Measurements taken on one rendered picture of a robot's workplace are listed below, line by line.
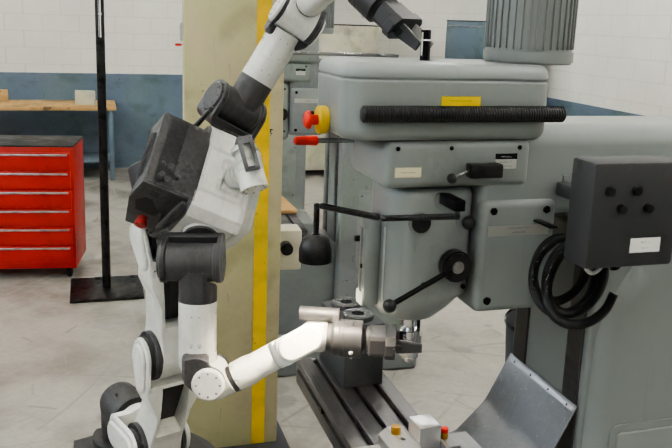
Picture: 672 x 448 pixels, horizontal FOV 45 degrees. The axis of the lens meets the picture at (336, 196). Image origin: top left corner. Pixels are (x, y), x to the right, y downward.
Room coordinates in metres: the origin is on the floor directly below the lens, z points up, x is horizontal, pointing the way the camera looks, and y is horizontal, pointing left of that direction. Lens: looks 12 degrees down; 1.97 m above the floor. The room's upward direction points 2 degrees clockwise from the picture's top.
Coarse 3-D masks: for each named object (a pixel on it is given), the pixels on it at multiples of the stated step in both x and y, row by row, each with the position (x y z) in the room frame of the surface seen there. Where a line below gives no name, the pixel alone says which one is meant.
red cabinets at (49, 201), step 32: (0, 160) 5.72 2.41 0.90; (32, 160) 5.75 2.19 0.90; (64, 160) 5.79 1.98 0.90; (0, 192) 5.71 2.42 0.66; (32, 192) 5.74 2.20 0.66; (64, 192) 5.78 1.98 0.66; (0, 224) 5.71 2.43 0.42; (32, 224) 5.75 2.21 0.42; (64, 224) 5.78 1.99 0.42; (0, 256) 5.71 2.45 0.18; (32, 256) 5.75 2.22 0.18; (64, 256) 5.78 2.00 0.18
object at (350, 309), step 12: (336, 300) 2.31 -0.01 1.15; (348, 300) 2.32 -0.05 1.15; (348, 312) 2.21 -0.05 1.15; (360, 312) 2.23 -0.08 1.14; (372, 312) 2.22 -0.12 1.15; (384, 324) 2.17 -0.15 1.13; (324, 360) 2.29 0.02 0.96; (336, 360) 2.19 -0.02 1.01; (348, 360) 2.14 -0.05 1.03; (360, 360) 2.15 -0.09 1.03; (372, 360) 2.16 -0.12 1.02; (336, 372) 2.19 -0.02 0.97; (348, 372) 2.14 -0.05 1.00; (360, 372) 2.15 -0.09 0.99; (372, 372) 2.16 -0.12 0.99; (348, 384) 2.14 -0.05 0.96; (360, 384) 2.15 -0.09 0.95; (372, 384) 2.16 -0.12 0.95
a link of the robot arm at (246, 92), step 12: (240, 84) 2.08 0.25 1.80; (252, 84) 2.07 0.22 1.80; (228, 96) 2.04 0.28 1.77; (240, 96) 2.07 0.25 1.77; (252, 96) 2.07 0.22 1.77; (264, 96) 2.09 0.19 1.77; (228, 108) 2.04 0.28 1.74; (240, 108) 2.06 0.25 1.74; (252, 108) 2.08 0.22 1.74; (228, 120) 2.06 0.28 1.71; (240, 120) 2.07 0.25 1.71; (252, 120) 2.08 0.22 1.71
